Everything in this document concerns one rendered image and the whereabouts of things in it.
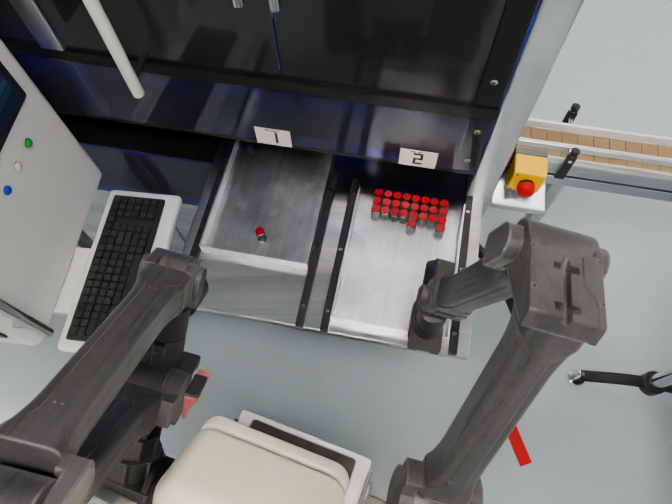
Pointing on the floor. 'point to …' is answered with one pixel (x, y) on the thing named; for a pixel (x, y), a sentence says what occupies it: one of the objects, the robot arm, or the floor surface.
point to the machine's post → (522, 92)
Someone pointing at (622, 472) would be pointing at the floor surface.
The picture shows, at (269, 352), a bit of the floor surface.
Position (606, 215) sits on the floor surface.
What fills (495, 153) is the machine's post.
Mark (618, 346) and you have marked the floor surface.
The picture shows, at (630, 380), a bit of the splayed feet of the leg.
